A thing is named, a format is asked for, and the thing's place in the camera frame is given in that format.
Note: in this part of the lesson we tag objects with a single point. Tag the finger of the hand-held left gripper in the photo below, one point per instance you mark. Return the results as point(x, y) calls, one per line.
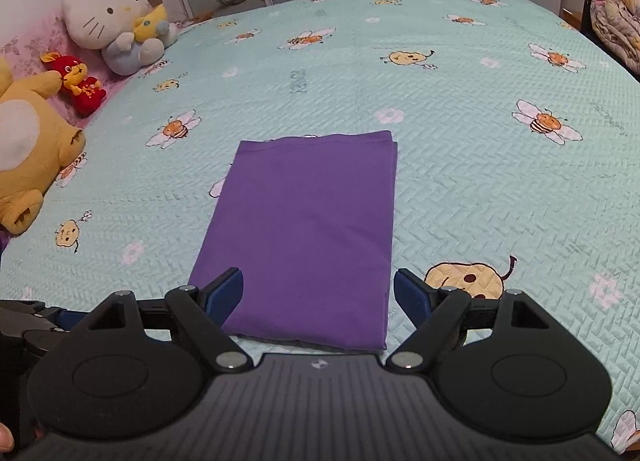
point(37, 321)

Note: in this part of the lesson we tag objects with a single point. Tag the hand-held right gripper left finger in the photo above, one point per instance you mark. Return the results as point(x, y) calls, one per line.
point(227, 296)

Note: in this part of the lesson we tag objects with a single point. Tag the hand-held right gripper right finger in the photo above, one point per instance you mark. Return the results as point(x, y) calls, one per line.
point(415, 298)

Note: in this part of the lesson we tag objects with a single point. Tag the purple t-shirt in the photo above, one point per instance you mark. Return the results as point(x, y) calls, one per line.
point(310, 231)

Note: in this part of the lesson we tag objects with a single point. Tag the person's left hand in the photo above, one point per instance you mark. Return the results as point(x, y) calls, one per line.
point(5, 438)

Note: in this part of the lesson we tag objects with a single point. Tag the purple floral cloth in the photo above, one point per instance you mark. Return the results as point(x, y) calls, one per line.
point(2, 243)

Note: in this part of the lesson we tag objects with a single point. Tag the bee-print quilted bedspread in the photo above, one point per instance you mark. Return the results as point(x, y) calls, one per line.
point(475, 181)

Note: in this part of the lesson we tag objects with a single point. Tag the yellow bear plush toy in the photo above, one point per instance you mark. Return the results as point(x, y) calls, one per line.
point(35, 151)

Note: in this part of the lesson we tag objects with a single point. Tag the red and yellow plush toy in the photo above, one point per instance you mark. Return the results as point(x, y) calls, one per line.
point(87, 91)

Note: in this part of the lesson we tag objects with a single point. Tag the pink floral pillow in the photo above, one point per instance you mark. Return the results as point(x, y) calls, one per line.
point(35, 41)

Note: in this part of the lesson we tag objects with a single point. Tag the small yellow plush toy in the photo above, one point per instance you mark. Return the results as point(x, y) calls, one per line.
point(150, 21)

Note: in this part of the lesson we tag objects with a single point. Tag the white cat plush toy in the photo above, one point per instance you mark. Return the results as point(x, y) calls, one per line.
point(95, 11)

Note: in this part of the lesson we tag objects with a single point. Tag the rolled floral quilt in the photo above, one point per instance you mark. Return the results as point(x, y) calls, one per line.
point(617, 26)

